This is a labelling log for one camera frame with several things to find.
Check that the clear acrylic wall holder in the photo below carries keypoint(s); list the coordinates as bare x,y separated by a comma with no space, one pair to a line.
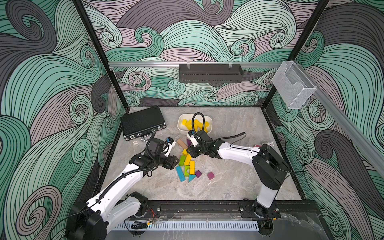
293,84

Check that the black wall-mounted tray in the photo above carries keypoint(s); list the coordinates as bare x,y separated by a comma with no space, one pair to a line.
211,73

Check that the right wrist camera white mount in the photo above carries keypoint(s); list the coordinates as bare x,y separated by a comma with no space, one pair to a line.
193,137

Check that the teal long block at left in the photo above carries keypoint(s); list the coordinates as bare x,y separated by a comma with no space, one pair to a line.
180,173

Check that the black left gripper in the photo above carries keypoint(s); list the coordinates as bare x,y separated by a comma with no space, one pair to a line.
170,163

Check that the white slotted cable duct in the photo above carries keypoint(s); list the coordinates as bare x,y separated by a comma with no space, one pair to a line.
193,226

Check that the green rectangular block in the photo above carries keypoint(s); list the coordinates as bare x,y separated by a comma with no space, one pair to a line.
182,160

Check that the yellow upright long block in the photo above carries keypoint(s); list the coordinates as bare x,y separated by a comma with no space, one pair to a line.
188,160

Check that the light green arch block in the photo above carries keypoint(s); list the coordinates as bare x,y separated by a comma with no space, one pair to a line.
186,171

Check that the black aluminium carrying case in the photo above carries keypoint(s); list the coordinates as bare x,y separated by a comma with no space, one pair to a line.
142,123

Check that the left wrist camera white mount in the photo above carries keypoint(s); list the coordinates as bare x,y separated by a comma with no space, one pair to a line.
169,144

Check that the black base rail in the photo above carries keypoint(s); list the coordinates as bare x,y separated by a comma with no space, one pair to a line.
245,209

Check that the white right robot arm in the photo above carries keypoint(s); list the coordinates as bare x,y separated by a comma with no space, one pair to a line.
271,168

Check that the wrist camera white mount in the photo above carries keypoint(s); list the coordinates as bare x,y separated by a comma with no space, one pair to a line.
193,137
169,144

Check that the white plastic tub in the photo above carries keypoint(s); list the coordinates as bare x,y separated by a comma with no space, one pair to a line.
207,124

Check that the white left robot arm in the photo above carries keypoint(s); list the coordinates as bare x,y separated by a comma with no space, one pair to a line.
100,214

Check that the purple cube block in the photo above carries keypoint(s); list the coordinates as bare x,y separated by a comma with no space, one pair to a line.
198,174

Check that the magenta cube block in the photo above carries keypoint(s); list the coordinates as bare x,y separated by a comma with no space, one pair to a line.
210,175

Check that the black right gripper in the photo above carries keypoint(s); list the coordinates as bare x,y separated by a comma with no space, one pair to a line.
192,151

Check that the teal triangle block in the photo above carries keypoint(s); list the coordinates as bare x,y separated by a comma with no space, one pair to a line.
191,177

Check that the natural wood rectangular block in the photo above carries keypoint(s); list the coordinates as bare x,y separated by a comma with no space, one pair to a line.
182,144

